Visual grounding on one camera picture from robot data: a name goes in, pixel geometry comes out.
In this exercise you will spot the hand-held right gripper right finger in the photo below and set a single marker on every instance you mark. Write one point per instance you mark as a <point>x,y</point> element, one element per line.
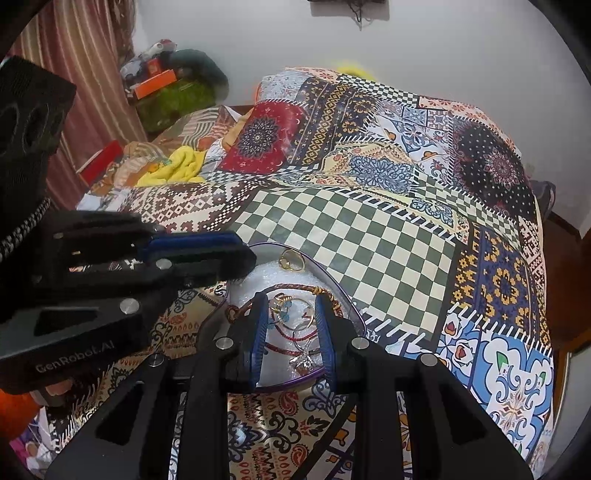
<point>325,341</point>

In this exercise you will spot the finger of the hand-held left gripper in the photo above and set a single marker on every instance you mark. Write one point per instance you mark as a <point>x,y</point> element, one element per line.
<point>194,238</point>
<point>207,265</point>

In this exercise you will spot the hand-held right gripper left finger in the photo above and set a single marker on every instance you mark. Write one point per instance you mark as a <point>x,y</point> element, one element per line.
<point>258,341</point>

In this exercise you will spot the gold hoop bangle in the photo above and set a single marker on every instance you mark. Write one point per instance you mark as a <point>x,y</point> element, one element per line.
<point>300,301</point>

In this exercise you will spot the purple heart-shaped tin box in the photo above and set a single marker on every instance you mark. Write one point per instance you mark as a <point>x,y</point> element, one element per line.
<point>258,277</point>

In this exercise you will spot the person's left hand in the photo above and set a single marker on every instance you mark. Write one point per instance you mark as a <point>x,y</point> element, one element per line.
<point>60,392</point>

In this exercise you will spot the yellow cloth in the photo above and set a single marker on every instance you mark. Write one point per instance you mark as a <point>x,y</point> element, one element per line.
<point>180,164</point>

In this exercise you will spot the red and white box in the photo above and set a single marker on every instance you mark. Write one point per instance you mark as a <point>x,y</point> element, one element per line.
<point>99,161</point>

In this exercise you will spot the brown striped curtain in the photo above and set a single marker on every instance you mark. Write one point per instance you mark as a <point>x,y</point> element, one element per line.
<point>83,69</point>

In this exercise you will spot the patchwork printed blanket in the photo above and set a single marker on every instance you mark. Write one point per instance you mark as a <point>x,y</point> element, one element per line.
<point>369,240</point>

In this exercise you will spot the orange flat box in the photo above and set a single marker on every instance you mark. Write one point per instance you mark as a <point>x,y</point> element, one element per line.
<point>154,83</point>

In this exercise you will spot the pile of assorted items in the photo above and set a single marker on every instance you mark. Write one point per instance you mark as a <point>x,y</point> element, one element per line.
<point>143,57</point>

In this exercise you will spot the dark green jacket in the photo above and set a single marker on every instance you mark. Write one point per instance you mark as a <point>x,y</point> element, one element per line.
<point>203,64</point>

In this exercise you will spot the yellow pillow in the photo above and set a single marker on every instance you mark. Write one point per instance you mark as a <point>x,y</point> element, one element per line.
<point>355,70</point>

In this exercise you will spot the pile of clothes and papers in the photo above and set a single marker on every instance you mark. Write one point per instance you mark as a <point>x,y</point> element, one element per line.
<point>34,443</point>

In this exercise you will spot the grey bag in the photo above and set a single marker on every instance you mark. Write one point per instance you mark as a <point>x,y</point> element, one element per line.
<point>545,196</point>

